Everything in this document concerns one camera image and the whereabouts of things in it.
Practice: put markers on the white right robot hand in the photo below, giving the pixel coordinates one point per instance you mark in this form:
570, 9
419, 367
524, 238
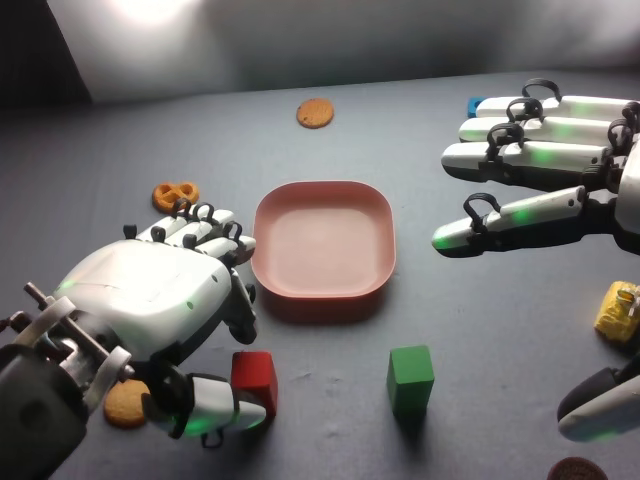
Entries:
550, 155

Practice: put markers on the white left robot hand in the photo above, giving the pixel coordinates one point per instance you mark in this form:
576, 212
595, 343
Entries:
150, 295

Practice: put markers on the red block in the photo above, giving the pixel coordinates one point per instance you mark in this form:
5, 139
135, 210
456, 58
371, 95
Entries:
255, 372

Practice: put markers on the green block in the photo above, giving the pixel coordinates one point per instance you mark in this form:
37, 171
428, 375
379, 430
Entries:
410, 382

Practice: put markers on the blue two-hole block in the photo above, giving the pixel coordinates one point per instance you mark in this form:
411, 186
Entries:
474, 107

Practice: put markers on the pink square plate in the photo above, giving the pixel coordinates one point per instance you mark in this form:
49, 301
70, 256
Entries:
325, 245

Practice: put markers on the orange pretzel cookie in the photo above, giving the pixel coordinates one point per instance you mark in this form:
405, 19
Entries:
172, 194

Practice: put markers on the small round tan cookie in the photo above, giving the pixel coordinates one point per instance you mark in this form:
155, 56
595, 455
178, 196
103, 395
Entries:
122, 405

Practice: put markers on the yellow corn toy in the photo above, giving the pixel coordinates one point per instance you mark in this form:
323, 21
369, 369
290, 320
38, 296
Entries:
615, 315

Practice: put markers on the grey table cloth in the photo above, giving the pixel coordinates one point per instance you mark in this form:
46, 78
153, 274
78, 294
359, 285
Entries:
325, 400

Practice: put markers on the large round speckled cookie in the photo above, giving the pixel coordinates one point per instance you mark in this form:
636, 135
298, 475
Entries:
315, 113

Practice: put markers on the dark chocolate sandwich cookie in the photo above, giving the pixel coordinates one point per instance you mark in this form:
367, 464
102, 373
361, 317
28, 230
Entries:
575, 471

